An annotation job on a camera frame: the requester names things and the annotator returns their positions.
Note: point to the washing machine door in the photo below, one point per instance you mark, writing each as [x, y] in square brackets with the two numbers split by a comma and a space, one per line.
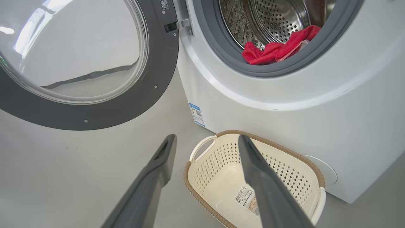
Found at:
[152, 79]

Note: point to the round white filter cover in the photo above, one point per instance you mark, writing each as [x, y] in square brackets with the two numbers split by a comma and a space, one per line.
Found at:
[326, 172]

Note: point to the silver metal door hinge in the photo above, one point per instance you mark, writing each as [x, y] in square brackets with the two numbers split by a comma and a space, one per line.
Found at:
[183, 23]

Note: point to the cream perforated laundry basket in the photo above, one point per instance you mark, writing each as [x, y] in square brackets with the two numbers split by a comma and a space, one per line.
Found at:
[221, 177]

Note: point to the red and white garment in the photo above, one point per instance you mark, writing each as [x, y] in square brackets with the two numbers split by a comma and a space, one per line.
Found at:
[269, 52]

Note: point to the white printed barcode label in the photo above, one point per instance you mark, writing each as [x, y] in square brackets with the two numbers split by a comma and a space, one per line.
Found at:
[243, 198]

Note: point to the blue energy label sticker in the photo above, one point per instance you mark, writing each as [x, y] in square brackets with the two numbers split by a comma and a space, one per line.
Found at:
[196, 114]

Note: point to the stainless steel washing machine drum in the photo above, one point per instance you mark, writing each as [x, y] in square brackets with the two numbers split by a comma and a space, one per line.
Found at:
[278, 19]

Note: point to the QR code sticker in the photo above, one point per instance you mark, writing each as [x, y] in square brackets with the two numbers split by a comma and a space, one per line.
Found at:
[164, 4]

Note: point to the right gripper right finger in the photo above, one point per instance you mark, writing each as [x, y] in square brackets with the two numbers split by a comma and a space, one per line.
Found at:
[265, 196]

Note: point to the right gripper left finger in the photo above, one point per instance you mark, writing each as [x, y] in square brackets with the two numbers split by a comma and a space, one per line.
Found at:
[148, 190]

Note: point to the white front-load washing machine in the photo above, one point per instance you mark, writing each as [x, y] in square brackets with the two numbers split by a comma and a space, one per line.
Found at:
[284, 95]

